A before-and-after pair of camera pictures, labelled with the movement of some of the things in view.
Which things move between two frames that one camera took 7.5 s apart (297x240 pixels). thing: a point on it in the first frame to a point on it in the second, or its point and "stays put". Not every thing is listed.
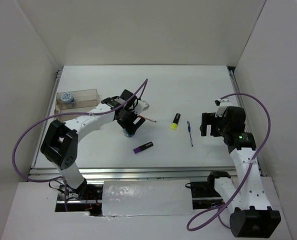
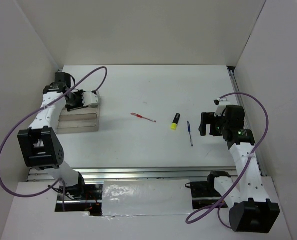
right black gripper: (209, 118) stays put
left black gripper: (126, 125) to (80, 93)
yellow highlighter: (174, 125) stays put
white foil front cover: (147, 197) stays put
